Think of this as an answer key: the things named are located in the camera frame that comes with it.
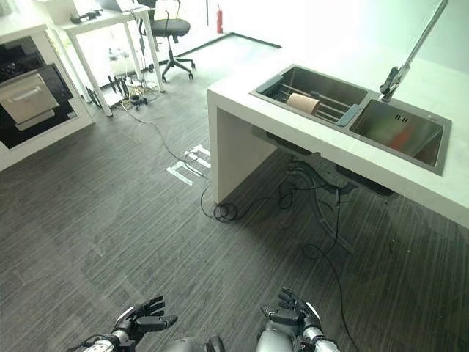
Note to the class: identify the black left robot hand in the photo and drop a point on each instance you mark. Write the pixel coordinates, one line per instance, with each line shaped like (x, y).
(146, 322)

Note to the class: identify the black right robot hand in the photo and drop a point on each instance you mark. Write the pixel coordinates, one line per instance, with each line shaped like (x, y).
(293, 313)

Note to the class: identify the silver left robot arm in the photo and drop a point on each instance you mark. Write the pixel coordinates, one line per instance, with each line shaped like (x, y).
(102, 341)

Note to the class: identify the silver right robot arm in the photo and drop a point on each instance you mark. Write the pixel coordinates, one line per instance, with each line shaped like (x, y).
(317, 341)

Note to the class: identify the open black dishwasher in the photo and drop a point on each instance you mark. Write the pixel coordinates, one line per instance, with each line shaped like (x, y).
(31, 95)

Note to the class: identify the sink drain pipes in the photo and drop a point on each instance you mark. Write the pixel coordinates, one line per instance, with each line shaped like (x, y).
(322, 194)

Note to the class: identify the white sink counter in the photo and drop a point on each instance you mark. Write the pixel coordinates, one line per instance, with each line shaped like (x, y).
(329, 154)

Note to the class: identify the stainless steel double sink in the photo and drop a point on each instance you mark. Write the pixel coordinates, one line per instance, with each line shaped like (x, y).
(359, 113)

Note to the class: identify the beige cup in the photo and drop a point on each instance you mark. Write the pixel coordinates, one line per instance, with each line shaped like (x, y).
(303, 102)

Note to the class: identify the grey sink drying rack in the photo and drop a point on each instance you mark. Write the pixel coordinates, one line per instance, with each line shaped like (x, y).
(315, 100)

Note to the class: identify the white power strip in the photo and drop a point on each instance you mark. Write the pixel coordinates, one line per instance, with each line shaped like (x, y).
(141, 87)

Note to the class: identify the white desk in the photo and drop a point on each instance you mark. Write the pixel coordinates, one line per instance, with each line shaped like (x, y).
(110, 44)

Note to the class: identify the chrome sink faucet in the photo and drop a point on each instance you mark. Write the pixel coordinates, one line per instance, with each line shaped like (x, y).
(412, 55)

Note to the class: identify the black office chair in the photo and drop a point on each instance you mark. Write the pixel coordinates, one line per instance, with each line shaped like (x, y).
(170, 36)

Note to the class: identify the red fire extinguisher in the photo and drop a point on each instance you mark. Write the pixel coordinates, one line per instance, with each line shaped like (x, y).
(219, 19)

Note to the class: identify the black device on desk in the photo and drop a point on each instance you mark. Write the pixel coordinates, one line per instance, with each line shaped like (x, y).
(84, 15)

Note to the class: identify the grey laptop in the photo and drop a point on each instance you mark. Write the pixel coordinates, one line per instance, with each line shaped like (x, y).
(117, 3)

